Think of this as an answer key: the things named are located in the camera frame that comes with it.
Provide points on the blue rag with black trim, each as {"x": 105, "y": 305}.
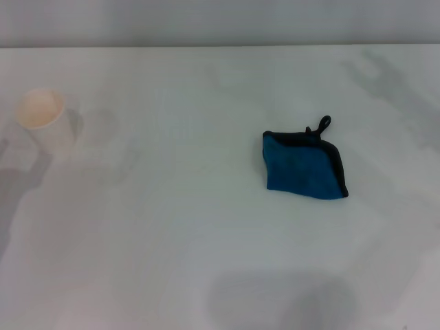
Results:
{"x": 299, "y": 168}

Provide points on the white paper cup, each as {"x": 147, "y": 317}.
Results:
{"x": 44, "y": 117}

